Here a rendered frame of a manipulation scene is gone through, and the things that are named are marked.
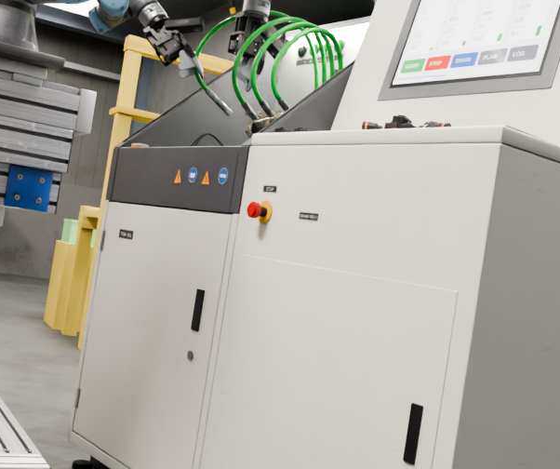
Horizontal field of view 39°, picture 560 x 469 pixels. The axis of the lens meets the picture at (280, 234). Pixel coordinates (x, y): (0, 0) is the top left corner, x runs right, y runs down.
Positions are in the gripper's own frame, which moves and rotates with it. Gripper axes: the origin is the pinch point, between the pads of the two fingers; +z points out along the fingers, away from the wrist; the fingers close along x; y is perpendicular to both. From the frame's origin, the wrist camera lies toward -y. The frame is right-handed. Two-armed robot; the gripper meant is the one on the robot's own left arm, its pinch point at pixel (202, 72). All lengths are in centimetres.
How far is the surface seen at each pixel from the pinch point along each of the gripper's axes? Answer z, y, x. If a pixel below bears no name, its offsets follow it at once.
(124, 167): 8.6, 33.5, -9.4
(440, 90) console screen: 54, -27, 56
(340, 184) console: 60, 7, 65
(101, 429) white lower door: 66, 79, -16
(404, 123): 57, -11, 67
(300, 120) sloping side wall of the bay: 37, -4, 34
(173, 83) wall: -220, -108, -554
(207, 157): 29.7, 18.4, 26.2
